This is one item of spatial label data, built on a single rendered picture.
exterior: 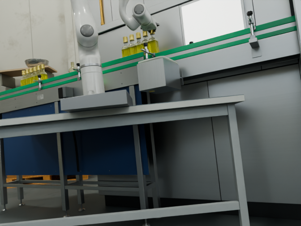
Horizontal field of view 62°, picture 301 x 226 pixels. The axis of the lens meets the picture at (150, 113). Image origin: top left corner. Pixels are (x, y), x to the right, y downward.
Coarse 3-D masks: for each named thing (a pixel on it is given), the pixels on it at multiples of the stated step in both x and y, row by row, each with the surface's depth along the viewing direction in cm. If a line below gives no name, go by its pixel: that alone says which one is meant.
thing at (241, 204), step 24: (72, 120) 134; (96, 120) 133; (120, 120) 133; (144, 120) 133; (168, 120) 133; (240, 168) 130; (240, 192) 129; (96, 216) 130; (120, 216) 130; (144, 216) 129; (168, 216) 129; (240, 216) 129
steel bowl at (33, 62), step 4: (28, 60) 447; (32, 60) 446; (36, 60) 447; (40, 60) 451; (44, 60) 457; (28, 64) 450; (32, 64) 449; (36, 64) 450; (40, 64) 453; (44, 64) 459
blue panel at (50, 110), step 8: (120, 88) 173; (128, 88) 170; (136, 88) 167; (136, 96) 167; (48, 104) 209; (8, 112) 237; (16, 112) 231; (24, 112) 225; (32, 112) 219; (40, 112) 214; (48, 112) 209; (64, 112) 200
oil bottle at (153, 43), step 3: (150, 39) 174; (153, 39) 173; (156, 39) 175; (150, 42) 174; (153, 42) 173; (156, 42) 174; (150, 45) 174; (153, 45) 173; (156, 45) 174; (150, 48) 174; (153, 48) 173; (156, 48) 173; (150, 51) 174; (153, 51) 173; (156, 51) 172
